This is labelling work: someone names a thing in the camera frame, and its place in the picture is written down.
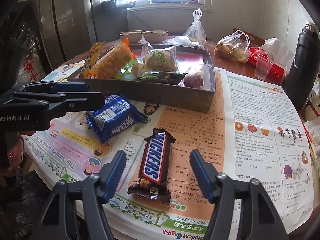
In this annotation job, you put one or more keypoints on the green yellow pastry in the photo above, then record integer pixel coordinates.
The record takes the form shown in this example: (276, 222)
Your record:
(129, 71)

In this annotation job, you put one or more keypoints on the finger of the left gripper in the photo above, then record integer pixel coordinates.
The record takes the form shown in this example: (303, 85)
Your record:
(50, 87)
(27, 111)

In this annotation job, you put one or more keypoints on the white ceramic bowl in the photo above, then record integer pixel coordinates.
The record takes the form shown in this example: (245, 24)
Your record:
(133, 36)
(155, 36)

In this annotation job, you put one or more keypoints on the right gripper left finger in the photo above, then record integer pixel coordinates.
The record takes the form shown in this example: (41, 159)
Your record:
(110, 176)

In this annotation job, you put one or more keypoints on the colourful student newspaper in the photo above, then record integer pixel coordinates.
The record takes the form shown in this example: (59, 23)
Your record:
(252, 130)

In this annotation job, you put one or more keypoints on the person's left hand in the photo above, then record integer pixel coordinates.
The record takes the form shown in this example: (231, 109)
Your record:
(15, 154)

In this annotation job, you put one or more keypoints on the right white ceramic bowl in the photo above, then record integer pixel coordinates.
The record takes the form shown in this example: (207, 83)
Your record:
(155, 36)

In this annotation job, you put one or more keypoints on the red tissue pack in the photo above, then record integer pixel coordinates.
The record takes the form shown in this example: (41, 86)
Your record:
(275, 52)

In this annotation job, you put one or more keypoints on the orange egg rolls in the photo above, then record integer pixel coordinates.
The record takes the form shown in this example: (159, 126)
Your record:
(111, 63)

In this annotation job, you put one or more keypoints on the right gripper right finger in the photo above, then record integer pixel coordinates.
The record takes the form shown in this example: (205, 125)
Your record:
(205, 174)

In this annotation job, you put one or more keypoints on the pink and blue book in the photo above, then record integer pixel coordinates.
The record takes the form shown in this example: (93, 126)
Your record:
(185, 61)

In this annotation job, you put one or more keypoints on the left white ceramic bowl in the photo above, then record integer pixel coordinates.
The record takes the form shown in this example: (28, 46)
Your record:
(133, 36)

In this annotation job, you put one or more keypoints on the green pastry clear wrapper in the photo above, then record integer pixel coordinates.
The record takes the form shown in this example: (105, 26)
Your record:
(159, 60)

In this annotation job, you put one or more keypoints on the plastic bag of fried snacks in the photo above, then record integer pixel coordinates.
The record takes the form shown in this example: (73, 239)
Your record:
(234, 47)

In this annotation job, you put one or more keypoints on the dark refrigerator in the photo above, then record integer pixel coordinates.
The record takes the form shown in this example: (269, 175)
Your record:
(71, 27)

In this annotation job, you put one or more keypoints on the black thermos bottle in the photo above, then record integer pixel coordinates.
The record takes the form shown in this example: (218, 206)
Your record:
(304, 68)

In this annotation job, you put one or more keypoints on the wooden chopsticks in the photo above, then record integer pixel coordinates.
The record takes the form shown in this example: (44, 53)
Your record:
(139, 31)

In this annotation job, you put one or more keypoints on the wooden chair back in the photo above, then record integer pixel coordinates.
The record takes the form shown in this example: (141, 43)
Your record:
(255, 41)

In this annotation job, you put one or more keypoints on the crumpled clear plastic bag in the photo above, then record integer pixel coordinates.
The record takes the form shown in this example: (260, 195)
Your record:
(186, 41)

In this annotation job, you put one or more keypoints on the blue cookie packet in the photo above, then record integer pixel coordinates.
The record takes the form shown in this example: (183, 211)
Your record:
(116, 115)

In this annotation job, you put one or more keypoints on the white cat figurine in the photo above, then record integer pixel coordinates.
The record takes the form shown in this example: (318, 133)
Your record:
(313, 107)

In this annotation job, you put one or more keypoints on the pink pastry clear bag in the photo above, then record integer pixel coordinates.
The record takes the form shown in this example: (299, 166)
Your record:
(201, 76)

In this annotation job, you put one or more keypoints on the clear plastic cup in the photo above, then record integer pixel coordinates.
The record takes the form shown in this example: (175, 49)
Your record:
(263, 67)

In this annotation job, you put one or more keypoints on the tied clear plastic bag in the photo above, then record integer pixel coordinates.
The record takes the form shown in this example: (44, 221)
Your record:
(196, 32)

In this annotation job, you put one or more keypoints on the dark cardboard box tray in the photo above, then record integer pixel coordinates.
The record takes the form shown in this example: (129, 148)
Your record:
(196, 99)

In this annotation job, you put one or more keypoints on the snickers chocolate bar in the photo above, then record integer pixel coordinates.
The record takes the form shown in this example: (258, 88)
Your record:
(154, 167)

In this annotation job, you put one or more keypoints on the dark green pea packet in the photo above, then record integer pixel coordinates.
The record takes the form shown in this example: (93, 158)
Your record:
(171, 78)

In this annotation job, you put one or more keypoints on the yellow panda snack bar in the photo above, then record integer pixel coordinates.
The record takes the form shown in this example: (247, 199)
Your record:
(91, 59)

